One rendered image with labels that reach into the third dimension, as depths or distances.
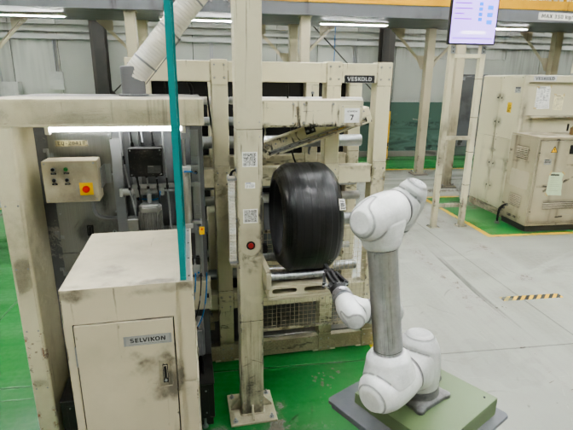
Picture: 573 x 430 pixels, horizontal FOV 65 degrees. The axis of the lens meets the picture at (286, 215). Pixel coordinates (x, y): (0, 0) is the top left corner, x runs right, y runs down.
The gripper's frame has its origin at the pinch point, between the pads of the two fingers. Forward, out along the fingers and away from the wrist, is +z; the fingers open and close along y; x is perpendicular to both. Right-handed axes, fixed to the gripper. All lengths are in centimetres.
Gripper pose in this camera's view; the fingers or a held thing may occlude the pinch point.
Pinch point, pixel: (327, 270)
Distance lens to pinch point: 220.1
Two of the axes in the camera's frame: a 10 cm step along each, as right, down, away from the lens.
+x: -0.4, 9.1, 4.1
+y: -9.8, 0.5, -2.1
